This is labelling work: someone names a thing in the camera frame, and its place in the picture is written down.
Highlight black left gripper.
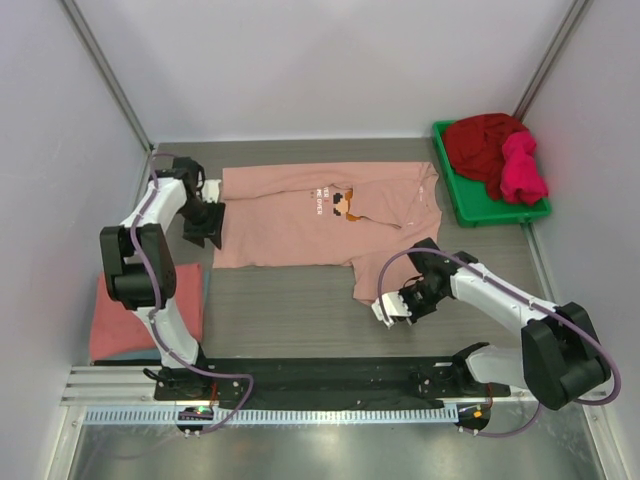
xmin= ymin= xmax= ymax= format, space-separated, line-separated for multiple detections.
xmin=178 ymin=197 xmax=225 ymax=249

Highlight pink printed t shirt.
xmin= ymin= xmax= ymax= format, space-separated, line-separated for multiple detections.
xmin=213 ymin=162 xmax=442 ymax=304

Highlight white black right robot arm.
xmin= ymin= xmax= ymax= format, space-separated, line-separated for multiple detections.
xmin=396 ymin=238 xmax=621 ymax=410

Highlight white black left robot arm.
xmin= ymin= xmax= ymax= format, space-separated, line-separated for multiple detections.
xmin=100 ymin=156 xmax=226 ymax=400

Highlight green plastic bin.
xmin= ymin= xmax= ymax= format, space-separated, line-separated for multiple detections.
xmin=432 ymin=120 xmax=552 ymax=228

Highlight folded salmon t shirt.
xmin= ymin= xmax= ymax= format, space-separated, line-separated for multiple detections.
xmin=88 ymin=263 xmax=206 ymax=361

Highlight magenta t shirt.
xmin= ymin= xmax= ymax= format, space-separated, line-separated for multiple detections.
xmin=500 ymin=131 xmax=549 ymax=206

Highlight dark red t shirt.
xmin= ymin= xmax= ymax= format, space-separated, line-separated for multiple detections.
xmin=442 ymin=113 xmax=528 ymax=201

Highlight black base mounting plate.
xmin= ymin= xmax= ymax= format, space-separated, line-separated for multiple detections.
xmin=143 ymin=357 xmax=511 ymax=411

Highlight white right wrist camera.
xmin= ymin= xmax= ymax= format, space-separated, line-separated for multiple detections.
xmin=371 ymin=291 xmax=411 ymax=328

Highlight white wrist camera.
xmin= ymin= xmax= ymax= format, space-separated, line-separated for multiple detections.
xmin=371 ymin=291 xmax=411 ymax=328
xmin=200 ymin=179 xmax=222 ymax=203

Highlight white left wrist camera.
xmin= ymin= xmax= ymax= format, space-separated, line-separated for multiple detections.
xmin=200 ymin=179 xmax=222 ymax=203

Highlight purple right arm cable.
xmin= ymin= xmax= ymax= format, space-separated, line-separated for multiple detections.
xmin=375 ymin=248 xmax=621 ymax=438

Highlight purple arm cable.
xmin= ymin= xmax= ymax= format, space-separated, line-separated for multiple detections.
xmin=375 ymin=248 xmax=621 ymax=438
xmin=130 ymin=152 xmax=256 ymax=434

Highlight white slotted cable duct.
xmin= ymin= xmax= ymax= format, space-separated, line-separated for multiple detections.
xmin=82 ymin=405 xmax=459 ymax=426

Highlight aluminium front frame rail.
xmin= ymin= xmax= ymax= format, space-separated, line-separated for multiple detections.
xmin=60 ymin=358 xmax=610 ymax=405

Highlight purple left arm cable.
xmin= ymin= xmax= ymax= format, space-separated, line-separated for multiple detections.
xmin=130 ymin=152 xmax=256 ymax=434

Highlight left aluminium corner post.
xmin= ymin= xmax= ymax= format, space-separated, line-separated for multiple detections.
xmin=55 ymin=0 xmax=155 ymax=157

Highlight aluminium corner post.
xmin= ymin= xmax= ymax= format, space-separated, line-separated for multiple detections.
xmin=55 ymin=0 xmax=155 ymax=157
xmin=513 ymin=0 xmax=594 ymax=121

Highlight right aluminium corner post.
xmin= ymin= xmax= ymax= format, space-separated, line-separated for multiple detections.
xmin=513 ymin=0 xmax=594 ymax=121

